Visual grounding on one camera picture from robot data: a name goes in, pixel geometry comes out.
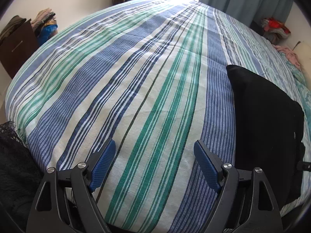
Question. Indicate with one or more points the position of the cream padded headboard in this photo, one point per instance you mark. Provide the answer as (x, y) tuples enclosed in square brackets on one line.
[(303, 51)]

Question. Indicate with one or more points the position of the pink cloth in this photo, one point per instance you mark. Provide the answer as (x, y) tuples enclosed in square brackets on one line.
[(290, 55)]

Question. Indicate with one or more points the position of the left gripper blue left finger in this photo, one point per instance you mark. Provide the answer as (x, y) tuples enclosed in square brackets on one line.
[(99, 163)]

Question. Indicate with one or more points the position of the dark brown wooden cabinet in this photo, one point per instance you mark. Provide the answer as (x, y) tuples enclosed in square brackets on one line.
[(18, 48)]

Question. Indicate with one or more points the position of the black lace fabric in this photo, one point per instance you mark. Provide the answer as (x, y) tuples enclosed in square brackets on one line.
[(20, 179)]

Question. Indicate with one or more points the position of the olive green cloth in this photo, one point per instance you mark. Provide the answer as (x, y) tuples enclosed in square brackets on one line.
[(14, 23)]

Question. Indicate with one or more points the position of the red and grey clothes pile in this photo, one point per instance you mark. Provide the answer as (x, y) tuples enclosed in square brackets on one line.
[(274, 30)]

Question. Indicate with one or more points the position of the striped blue green bedsheet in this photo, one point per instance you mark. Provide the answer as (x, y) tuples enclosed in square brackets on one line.
[(152, 76)]

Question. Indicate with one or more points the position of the teal floral pillow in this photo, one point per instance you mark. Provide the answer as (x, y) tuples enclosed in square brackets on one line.
[(300, 82)]

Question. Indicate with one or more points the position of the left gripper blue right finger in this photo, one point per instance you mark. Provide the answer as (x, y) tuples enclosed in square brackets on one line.
[(210, 165)]

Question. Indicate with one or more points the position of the folded clothes stack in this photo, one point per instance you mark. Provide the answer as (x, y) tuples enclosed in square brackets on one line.
[(44, 26)]

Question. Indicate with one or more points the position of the black pants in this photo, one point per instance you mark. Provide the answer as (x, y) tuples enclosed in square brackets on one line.
[(269, 132)]

